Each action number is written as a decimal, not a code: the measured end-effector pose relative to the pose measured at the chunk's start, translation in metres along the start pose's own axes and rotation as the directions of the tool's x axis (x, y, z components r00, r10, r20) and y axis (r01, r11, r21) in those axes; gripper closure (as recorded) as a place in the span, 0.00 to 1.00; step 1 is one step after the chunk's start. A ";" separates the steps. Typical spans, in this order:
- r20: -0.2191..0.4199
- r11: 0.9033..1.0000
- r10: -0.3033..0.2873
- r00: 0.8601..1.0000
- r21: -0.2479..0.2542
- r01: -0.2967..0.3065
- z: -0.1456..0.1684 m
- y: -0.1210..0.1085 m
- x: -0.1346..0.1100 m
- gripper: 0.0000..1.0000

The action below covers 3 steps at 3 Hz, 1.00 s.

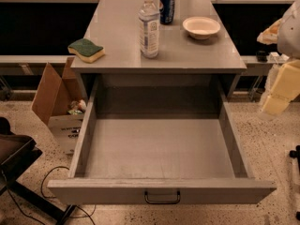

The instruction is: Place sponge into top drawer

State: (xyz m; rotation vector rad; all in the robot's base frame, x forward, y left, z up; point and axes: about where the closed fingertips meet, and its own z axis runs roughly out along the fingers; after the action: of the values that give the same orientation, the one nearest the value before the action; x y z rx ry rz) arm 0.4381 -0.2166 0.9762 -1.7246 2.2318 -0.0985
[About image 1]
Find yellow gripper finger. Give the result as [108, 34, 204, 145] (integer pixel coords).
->
[257, 20, 281, 45]
[260, 60, 300, 116]

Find green and yellow sponge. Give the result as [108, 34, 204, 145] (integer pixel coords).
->
[67, 38, 105, 64]

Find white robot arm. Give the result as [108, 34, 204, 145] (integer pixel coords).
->
[257, 0, 300, 120]

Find grey drawer cabinet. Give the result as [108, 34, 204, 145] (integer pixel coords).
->
[70, 0, 248, 117]

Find open grey top drawer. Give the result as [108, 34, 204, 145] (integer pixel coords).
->
[47, 75, 278, 205]

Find black power adapter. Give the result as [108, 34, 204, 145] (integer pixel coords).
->
[256, 51, 268, 62]

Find white power strip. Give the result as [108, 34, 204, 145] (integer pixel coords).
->
[269, 52, 289, 64]

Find blue soda can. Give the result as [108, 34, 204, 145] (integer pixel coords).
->
[159, 0, 175, 24]

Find clear plastic water bottle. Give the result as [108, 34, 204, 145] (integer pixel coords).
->
[138, 0, 160, 58]

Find brown cardboard box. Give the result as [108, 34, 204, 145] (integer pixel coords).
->
[32, 57, 85, 154]

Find black chair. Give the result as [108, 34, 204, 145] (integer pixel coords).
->
[0, 117, 75, 225]

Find black drawer handle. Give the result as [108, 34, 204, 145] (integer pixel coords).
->
[143, 191, 181, 205]

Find black floor cable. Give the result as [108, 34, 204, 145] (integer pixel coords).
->
[0, 165, 98, 225]

